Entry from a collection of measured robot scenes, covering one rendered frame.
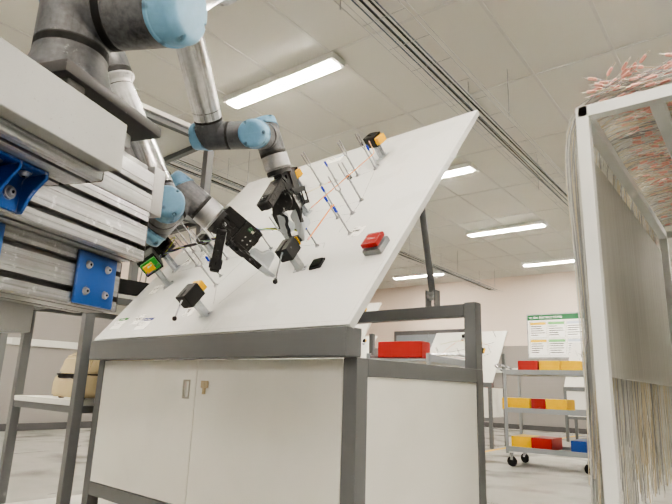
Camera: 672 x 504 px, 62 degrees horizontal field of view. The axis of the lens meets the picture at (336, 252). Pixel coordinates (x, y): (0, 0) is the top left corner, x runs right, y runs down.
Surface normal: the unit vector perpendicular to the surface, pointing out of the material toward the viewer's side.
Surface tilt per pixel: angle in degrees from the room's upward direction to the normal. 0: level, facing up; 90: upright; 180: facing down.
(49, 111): 90
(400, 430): 90
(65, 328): 90
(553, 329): 90
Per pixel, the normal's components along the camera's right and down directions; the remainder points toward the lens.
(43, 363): 0.80, -0.11
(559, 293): -0.60, -0.21
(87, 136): 0.95, -0.04
